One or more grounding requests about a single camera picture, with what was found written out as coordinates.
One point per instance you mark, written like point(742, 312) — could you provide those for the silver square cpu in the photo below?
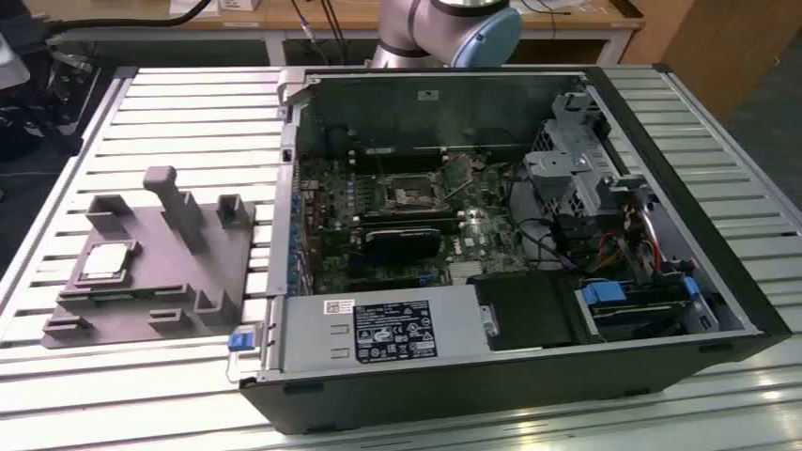
point(107, 260)

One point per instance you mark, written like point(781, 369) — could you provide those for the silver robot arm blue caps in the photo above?
point(433, 28)

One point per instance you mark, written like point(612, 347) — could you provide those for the black ram slot row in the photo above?
point(395, 162)

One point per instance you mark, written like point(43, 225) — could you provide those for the cpu socket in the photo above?
point(410, 192)

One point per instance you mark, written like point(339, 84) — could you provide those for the small white box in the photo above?
point(238, 4)

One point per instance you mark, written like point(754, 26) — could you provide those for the grey plastic parts rack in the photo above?
point(170, 282)

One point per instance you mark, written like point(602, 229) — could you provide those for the blue case latch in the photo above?
point(241, 341)

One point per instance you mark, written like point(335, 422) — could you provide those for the black ram stick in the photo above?
point(407, 223)
point(407, 215)

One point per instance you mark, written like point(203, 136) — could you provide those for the black graphics card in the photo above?
point(401, 246)

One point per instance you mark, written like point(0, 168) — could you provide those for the grey power supply unit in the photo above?
point(314, 329)

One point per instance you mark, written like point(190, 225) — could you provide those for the thin metal locking lever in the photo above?
point(462, 189)

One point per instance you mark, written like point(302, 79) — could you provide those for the small silver heatsink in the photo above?
point(466, 271)

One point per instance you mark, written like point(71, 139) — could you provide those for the green motherboard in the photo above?
point(486, 246)

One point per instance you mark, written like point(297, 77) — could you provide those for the grey metal disk bay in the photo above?
point(558, 169)

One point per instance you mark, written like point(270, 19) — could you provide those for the wooden desk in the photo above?
point(577, 21)

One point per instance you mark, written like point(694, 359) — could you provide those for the black open pc case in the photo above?
point(438, 399)

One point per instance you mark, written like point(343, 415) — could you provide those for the hard disk in blue carrier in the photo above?
point(605, 293)

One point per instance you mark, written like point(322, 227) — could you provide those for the blue plastic clip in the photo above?
point(690, 287)

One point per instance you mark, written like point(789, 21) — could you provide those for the brown wooden cabinet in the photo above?
point(740, 47)

